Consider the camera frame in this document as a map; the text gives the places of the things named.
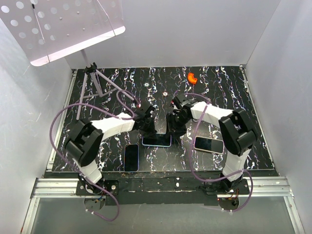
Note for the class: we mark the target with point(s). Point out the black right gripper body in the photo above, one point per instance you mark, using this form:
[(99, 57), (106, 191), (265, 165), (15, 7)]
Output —
[(180, 120)]

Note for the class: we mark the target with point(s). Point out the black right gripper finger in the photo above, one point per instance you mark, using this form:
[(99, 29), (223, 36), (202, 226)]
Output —
[(169, 124), (178, 132)]

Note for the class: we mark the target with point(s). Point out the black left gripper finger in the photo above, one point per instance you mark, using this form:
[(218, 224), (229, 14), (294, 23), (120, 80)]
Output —
[(153, 130), (149, 134)]

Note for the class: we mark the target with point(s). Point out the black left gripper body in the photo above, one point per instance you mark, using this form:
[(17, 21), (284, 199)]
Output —
[(147, 124)]

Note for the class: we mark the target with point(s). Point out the blue phone case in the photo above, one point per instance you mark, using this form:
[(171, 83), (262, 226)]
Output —
[(143, 144)]

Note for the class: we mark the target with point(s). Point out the lilac phone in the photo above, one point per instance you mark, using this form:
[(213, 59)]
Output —
[(157, 141)]

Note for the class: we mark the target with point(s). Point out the pink phone case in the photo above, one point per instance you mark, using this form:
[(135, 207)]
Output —
[(195, 143)]

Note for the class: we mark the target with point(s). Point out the purple edged black phone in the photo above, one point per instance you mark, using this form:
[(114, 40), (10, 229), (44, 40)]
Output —
[(131, 158)]

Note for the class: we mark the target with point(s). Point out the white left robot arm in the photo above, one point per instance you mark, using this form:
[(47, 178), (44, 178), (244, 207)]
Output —
[(84, 139)]

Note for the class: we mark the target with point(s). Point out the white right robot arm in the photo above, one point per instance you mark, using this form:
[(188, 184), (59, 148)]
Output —
[(238, 133)]

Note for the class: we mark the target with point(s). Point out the orange curved plastic part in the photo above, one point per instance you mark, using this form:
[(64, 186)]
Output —
[(191, 78)]

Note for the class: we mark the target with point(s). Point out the perforated music stand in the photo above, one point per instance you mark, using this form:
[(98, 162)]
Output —
[(35, 38)]

